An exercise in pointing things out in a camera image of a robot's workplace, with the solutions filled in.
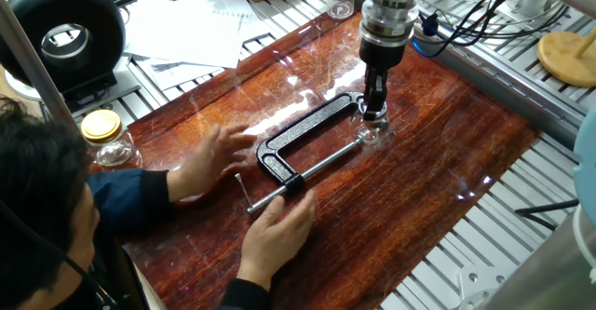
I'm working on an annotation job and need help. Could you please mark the white printed paper sheets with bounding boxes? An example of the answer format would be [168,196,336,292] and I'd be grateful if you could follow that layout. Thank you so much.
[121,0,272,70]

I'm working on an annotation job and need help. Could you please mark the grey metal base plate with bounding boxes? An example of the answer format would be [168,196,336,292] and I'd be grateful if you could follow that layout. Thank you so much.
[64,56,143,118]

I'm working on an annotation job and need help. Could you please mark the black ring-shaped lamp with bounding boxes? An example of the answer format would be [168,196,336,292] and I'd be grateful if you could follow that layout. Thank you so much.
[0,0,127,111]

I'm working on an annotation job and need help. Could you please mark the black table side panel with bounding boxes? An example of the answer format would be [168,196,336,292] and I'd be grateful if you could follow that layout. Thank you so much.
[90,233,151,310]

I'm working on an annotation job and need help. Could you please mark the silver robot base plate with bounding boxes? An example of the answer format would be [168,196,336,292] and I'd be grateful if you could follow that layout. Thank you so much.
[454,265,519,310]

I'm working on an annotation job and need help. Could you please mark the small clear glass jar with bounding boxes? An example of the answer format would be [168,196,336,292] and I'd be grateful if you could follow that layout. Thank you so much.
[349,100,392,146]

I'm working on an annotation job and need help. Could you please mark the white paper sheet with drawing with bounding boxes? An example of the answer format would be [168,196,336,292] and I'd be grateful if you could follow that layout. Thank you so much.
[144,57,225,92]

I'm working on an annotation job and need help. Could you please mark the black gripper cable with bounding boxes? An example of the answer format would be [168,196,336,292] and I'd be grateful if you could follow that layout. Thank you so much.
[412,0,532,60]

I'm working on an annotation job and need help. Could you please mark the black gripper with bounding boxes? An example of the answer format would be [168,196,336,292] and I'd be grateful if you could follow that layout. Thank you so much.
[359,37,407,122]

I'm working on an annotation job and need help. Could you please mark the black cable bundle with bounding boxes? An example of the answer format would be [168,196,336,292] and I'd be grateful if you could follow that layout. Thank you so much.
[465,0,572,41]

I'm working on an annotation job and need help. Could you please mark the round wooden disc stand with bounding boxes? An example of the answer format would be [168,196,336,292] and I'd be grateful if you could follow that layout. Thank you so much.
[536,26,596,89]

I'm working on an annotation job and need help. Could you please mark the person's right hand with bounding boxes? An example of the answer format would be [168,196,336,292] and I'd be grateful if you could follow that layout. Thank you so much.
[236,189,318,293]

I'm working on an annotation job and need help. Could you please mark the long black hanging cable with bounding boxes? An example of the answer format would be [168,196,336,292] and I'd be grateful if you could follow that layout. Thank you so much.
[0,201,118,309]

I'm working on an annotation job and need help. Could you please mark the person's right forearm dark sleeve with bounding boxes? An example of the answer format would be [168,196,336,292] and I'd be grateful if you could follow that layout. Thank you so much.
[216,276,272,310]

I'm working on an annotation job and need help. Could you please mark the person's head black hair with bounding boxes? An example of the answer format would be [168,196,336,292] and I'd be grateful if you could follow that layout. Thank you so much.
[0,98,102,310]

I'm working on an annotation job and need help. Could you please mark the thick black cable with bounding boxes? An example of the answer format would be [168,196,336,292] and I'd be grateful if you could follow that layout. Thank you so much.
[514,198,581,233]

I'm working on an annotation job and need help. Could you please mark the white round jar lid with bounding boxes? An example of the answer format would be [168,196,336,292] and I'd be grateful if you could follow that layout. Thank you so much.
[359,101,389,122]

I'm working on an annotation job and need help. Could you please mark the clear glass storage jar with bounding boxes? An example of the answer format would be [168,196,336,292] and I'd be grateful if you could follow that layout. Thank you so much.
[90,128,137,168]

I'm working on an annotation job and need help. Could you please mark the person's left hand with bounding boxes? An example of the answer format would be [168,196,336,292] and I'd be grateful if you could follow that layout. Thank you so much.
[166,122,258,204]

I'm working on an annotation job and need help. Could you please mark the gold metal jar lid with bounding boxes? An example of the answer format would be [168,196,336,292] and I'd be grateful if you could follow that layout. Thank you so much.
[80,109,124,144]

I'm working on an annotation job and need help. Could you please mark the black C-clamp with steel screw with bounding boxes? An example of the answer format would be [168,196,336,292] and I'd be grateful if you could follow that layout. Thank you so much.
[234,90,378,218]

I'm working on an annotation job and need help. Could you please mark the aluminium frame post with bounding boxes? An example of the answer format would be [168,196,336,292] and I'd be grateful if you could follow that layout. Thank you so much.
[0,0,78,125]

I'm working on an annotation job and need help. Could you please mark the person's left forearm blue sleeve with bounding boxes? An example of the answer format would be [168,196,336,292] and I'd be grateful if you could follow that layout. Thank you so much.
[87,168,176,236]

